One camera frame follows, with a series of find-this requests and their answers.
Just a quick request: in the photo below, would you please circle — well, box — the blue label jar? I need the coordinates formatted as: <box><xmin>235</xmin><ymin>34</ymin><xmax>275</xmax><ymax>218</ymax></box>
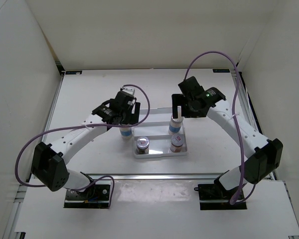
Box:
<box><xmin>120</xmin><ymin>127</ymin><xmax>133</xmax><ymax>140</ymax></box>
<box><xmin>168</xmin><ymin>115</ymin><xmax>183</xmax><ymax>134</ymax></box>

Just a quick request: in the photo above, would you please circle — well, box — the dark spice jar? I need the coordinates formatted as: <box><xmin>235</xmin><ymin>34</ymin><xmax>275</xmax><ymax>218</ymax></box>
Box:
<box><xmin>136</xmin><ymin>136</ymin><xmax>150</xmax><ymax>154</ymax></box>

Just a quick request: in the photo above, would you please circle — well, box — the pale spice jar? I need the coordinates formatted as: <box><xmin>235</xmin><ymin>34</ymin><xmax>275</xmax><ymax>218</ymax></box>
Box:
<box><xmin>170</xmin><ymin>133</ymin><xmax>184</xmax><ymax>152</ymax></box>

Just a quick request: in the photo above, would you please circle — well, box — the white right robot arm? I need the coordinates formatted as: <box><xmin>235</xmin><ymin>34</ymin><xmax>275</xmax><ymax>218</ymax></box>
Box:
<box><xmin>171</xmin><ymin>77</ymin><xmax>283</xmax><ymax>199</ymax></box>

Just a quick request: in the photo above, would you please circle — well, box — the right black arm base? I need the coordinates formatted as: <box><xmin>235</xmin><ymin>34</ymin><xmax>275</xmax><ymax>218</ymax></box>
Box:
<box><xmin>194</xmin><ymin>184</ymin><xmax>247</xmax><ymax>211</ymax></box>

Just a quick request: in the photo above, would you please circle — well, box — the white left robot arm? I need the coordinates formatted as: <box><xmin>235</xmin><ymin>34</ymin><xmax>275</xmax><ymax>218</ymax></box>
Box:
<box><xmin>31</xmin><ymin>87</ymin><xmax>140</xmax><ymax>199</ymax></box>

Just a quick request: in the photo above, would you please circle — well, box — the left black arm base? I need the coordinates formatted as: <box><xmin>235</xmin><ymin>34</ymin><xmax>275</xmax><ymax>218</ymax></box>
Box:
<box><xmin>63</xmin><ymin>172</ymin><xmax>115</xmax><ymax>209</ymax></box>

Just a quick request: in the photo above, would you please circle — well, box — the white divided tray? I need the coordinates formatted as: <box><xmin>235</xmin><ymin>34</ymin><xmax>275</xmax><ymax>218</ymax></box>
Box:
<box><xmin>133</xmin><ymin>108</ymin><xmax>187</xmax><ymax>159</ymax></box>

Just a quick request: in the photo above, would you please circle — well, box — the right blue corner label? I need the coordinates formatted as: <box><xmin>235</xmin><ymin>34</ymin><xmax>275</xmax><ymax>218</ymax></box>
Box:
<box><xmin>212</xmin><ymin>69</ymin><xmax>230</xmax><ymax>73</ymax></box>

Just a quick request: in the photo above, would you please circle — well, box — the blue corner label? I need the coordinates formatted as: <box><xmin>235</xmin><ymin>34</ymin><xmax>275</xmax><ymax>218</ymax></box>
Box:
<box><xmin>212</xmin><ymin>69</ymin><xmax>230</xmax><ymax>73</ymax></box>
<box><xmin>65</xmin><ymin>71</ymin><xmax>82</xmax><ymax>75</ymax></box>

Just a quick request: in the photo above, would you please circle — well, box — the left blue corner label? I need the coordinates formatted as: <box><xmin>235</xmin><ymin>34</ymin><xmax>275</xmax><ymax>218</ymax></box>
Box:
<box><xmin>65</xmin><ymin>71</ymin><xmax>82</xmax><ymax>75</ymax></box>

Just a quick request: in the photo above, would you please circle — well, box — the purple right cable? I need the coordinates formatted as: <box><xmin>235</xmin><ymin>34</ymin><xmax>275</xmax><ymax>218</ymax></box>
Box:
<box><xmin>184</xmin><ymin>51</ymin><xmax>256</xmax><ymax>205</ymax></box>

